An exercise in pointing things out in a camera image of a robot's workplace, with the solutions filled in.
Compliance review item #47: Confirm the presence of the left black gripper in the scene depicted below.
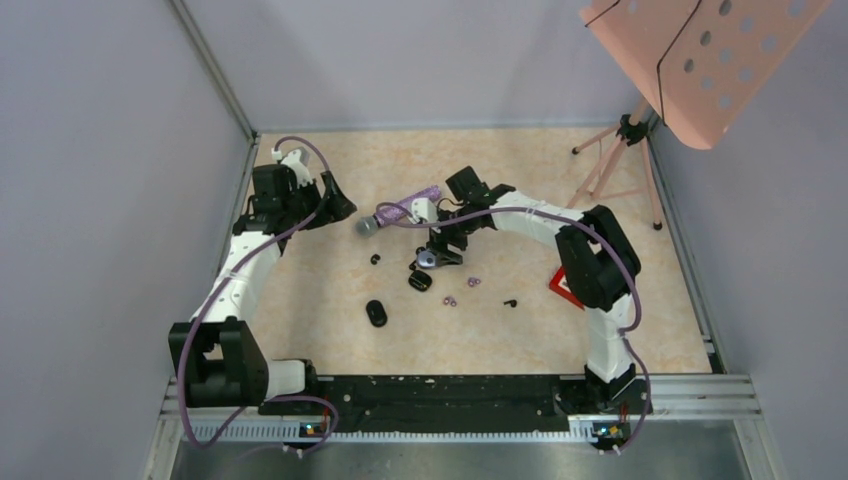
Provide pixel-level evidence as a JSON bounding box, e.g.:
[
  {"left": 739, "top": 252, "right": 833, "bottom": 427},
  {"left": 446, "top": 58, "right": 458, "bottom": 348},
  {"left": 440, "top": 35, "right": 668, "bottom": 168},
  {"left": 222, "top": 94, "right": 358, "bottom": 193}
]
[{"left": 282, "top": 170, "right": 355, "bottom": 231}]

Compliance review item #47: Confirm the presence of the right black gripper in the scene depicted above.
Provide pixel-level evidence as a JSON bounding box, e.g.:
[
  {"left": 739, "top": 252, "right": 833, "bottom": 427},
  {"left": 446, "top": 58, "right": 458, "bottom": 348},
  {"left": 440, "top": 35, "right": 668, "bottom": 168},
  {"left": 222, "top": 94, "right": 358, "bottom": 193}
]
[{"left": 426, "top": 205, "right": 477, "bottom": 268}]

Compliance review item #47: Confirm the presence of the lavender earbud charging case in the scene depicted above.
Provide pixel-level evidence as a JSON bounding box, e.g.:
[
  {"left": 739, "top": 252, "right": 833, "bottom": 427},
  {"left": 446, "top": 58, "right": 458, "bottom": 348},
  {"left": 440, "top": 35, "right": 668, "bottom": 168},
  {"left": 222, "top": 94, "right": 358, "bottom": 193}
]
[{"left": 417, "top": 251, "right": 438, "bottom": 269}]

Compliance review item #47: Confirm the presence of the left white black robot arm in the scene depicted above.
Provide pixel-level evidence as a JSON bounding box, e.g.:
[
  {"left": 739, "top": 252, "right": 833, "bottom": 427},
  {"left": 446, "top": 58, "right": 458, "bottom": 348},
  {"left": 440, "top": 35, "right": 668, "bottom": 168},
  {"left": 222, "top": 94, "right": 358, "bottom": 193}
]
[{"left": 168, "top": 164, "right": 357, "bottom": 414}]

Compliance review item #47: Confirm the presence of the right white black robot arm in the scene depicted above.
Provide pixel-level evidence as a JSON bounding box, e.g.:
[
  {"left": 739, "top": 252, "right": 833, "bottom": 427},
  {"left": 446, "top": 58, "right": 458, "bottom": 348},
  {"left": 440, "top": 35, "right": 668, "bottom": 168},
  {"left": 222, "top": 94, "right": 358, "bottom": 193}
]
[{"left": 409, "top": 167, "right": 642, "bottom": 412}]

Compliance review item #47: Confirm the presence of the open black earbud case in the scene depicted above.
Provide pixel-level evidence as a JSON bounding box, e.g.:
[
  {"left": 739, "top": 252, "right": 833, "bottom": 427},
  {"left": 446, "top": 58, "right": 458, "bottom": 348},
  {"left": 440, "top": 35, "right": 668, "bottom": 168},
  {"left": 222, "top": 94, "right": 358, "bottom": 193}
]
[{"left": 408, "top": 265, "right": 433, "bottom": 292}]

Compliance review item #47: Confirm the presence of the closed black earbud case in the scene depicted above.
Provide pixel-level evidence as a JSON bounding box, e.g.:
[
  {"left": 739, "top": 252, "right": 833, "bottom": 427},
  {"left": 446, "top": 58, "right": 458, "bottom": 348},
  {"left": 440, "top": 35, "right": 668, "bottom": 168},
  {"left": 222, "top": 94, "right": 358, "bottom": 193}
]
[{"left": 365, "top": 299, "right": 388, "bottom": 328}]

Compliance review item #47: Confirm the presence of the purple glitter microphone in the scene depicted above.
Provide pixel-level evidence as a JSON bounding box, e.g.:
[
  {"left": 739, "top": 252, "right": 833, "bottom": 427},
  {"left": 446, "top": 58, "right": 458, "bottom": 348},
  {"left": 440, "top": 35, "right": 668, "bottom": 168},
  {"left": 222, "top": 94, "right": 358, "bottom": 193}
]
[{"left": 354, "top": 185, "right": 442, "bottom": 238}]

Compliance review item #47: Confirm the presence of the red white toy block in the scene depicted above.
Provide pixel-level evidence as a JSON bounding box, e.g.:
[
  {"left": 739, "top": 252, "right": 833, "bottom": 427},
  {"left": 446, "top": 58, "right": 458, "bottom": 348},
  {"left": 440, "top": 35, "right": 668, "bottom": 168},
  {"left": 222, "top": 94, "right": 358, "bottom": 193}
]
[{"left": 548, "top": 267, "right": 585, "bottom": 310}]

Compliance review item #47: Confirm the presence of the pink music stand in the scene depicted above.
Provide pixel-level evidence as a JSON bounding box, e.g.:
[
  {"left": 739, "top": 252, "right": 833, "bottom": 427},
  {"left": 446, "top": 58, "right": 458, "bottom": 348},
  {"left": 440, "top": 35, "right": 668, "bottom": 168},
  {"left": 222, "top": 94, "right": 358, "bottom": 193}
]
[{"left": 570, "top": 0, "right": 832, "bottom": 232}]

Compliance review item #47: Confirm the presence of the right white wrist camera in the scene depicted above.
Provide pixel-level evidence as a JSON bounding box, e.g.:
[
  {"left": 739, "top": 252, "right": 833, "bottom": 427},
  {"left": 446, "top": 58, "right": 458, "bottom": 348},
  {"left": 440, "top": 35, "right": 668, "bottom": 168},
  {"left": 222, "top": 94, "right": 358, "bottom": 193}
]
[{"left": 408, "top": 197, "right": 438, "bottom": 224}]

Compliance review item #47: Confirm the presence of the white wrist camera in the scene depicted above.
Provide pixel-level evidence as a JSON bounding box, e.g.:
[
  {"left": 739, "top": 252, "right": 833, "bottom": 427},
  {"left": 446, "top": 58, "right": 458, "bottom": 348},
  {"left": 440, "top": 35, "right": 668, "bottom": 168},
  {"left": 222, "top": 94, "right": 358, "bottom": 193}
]
[
  {"left": 271, "top": 147, "right": 314, "bottom": 187},
  {"left": 408, "top": 197, "right": 438, "bottom": 224}
]

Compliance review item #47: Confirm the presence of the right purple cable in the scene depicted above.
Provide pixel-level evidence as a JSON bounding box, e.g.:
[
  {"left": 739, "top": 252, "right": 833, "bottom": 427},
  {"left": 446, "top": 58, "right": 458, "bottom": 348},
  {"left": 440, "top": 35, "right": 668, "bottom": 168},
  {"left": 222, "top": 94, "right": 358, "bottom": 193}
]
[{"left": 374, "top": 201, "right": 654, "bottom": 454}]

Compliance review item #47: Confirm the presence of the purple cable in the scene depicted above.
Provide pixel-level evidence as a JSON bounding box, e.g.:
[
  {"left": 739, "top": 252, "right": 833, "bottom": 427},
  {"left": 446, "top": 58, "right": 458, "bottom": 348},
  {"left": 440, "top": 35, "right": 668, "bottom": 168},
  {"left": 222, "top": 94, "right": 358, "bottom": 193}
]
[
  {"left": 177, "top": 135, "right": 340, "bottom": 458},
  {"left": 374, "top": 201, "right": 654, "bottom": 454}
]

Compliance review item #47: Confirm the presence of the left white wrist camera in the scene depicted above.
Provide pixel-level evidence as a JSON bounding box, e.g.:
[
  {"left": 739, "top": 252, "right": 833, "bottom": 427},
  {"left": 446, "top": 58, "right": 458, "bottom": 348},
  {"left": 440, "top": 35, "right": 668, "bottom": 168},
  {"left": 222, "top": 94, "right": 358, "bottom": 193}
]
[{"left": 271, "top": 147, "right": 314, "bottom": 187}]

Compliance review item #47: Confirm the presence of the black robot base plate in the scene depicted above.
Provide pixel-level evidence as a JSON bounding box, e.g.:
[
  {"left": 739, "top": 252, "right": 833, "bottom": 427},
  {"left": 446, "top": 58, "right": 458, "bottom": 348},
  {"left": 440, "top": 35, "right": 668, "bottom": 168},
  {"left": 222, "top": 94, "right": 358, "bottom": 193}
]
[{"left": 250, "top": 374, "right": 648, "bottom": 434}]

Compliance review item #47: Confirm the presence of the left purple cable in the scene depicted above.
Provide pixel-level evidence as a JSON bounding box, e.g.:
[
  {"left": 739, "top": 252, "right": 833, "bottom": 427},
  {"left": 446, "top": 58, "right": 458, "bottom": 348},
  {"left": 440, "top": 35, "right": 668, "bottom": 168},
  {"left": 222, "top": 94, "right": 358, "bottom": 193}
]
[{"left": 177, "top": 135, "right": 340, "bottom": 458}]

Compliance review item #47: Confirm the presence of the aluminium frame rail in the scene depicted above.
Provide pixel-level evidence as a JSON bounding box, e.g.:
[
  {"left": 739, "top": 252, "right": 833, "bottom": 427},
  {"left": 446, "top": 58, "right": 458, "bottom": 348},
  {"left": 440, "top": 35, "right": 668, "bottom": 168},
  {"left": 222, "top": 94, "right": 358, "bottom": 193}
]
[{"left": 143, "top": 374, "right": 788, "bottom": 479}]

